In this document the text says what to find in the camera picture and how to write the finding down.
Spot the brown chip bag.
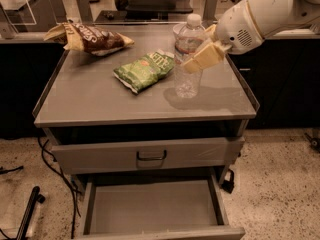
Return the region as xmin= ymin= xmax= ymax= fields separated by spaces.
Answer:
xmin=44 ymin=22 xmax=134 ymax=56

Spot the grey drawer cabinet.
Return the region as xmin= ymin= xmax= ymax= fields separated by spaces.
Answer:
xmin=32 ymin=23 xmax=260 ymax=240

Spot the black floor cable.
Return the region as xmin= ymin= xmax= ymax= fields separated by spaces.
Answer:
xmin=37 ymin=136 xmax=82 ymax=240

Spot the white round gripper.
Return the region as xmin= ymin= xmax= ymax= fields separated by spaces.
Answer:
xmin=181 ymin=0 xmax=264 ymax=73

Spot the black plug by cabinet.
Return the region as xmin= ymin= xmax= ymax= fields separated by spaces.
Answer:
xmin=221 ymin=169 xmax=234 ymax=194

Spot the clear plastic water bottle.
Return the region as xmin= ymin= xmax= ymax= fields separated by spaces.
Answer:
xmin=174 ymin=14 xmax=205 ymax=98

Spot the black stand on floor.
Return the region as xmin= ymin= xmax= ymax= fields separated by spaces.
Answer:
xmin=16 ymin=186 xmax=45 ymax=240

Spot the green chip bag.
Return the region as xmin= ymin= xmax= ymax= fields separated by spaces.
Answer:
xmin=113 ymin=50 xmax=175 ymax=94

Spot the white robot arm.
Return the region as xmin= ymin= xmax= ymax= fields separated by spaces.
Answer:
xmin=182 ymin=0 xmax=320 ymax=73

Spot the grey open lower drawer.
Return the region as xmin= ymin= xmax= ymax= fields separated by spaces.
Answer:
xmin=76 ymin=167 xmax=245 ymax=240

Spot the white bowl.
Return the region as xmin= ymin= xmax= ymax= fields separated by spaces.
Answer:
xmin=173 ymin=23 xmax=185 ymax=37

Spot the grey upper drawer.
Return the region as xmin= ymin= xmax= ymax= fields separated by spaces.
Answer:
xmin=52 ymin=137 xmax=244 ymax=174

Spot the black drawer handle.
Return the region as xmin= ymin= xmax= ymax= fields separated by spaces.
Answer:
xmin=136 ymin=150 xmax=167 ymax=161

